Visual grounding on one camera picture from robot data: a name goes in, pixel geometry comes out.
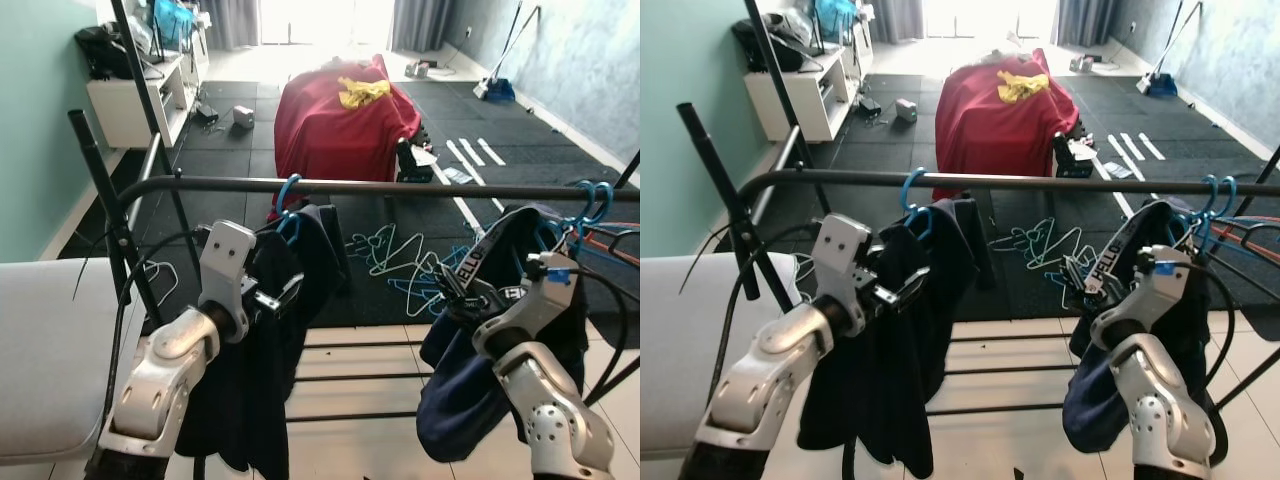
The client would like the red hanger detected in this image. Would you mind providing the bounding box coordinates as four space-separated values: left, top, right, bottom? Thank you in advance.
585 232 641 266
1228 222 1280 251

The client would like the navy blue shirt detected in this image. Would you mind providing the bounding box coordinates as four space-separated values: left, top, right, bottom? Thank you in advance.
415 205 591 463
1062 198 1216 453

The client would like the black metal clothes rack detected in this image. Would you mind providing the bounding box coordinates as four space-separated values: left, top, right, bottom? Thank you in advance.
677 100 1280 421
68 108 641 426

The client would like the black short-sleeved shirt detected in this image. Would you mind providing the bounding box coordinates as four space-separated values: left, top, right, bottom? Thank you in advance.
175 205 351 479
797 198 986 479

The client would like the black box with white paper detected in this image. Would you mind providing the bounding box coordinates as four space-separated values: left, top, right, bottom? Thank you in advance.
395 135 436 183
1050 130 1093 179

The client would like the white flat mop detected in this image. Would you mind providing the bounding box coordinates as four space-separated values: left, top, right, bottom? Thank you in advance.
473 5 526 101
1137 0 1186 96

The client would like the yellow cloth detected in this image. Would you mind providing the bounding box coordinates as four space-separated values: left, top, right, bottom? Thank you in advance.
338 76 391 109
997 70 1051 103

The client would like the white low cabinet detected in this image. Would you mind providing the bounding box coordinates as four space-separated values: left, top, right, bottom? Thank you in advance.
87 28 211 149
745 25 871 143

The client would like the thin black pole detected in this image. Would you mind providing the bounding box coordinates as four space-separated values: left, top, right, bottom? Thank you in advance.
745 0 831 216
112 0 201 276

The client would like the grey curtain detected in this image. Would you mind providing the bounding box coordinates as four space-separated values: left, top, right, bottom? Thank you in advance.
870 0 926 43
200 0 261 51
390 0 451 53
1055 0 1116 46

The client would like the black bag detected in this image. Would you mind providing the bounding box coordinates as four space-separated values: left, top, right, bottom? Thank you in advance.
75 25 151 81
733 18 806 73

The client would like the blue bag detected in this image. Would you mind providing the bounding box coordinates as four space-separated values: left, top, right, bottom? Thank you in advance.
152 0 196 51
815 0 857 41

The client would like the light blue wire hanger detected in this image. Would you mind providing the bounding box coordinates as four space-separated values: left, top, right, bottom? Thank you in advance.
1045 265 1091 297
385 268 448 317

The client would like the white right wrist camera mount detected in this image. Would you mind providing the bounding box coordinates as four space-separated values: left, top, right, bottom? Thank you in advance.
1105 245 1196 351
500 252 576 346

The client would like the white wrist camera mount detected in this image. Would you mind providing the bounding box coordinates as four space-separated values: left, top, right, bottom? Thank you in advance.
1105 245 1196 351
812 213 873 311
500 252 576 346
197 220 258 316

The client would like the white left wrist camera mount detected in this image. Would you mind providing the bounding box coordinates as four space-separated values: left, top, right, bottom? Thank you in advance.
197 220 258 316
812 213 873 311

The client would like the pale green wire hanger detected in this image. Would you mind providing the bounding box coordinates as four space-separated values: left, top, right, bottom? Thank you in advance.
345 226 433 277
990 225 1086 271

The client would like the white wire hanger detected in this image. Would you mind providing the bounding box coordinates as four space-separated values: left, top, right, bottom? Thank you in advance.
140 262 181 307
790 255 817 301

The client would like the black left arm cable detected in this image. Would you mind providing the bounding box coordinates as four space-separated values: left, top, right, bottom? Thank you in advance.
105 230 206 421
712 222 833 406

